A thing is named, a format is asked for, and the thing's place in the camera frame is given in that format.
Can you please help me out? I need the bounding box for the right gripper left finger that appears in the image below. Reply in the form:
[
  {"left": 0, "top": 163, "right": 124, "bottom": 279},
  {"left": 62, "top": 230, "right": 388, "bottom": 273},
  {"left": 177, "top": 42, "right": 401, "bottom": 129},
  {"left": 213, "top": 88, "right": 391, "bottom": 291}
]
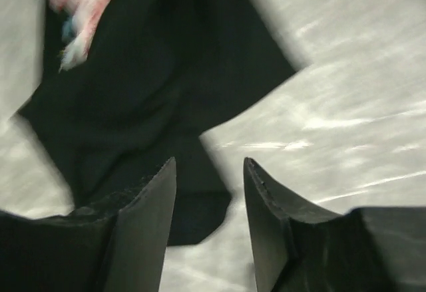
[{"left": 1, "top": 159, "right": 176, "bottom": 292}]

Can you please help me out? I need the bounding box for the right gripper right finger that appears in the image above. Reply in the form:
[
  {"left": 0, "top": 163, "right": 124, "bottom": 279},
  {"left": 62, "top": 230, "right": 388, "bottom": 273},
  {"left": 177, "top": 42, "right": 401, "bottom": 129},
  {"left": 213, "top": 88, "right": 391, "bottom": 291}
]
[{"left": 244, "top": 158, "right": 425, "bottom": 292}]

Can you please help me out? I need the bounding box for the black printed t-shirt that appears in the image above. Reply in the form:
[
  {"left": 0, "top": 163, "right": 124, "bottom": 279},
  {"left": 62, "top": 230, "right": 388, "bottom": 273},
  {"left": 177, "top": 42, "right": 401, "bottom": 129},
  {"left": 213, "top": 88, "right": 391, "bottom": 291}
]
[{"left": 18, "top": 0, "right": 300, "bottom": 246}]

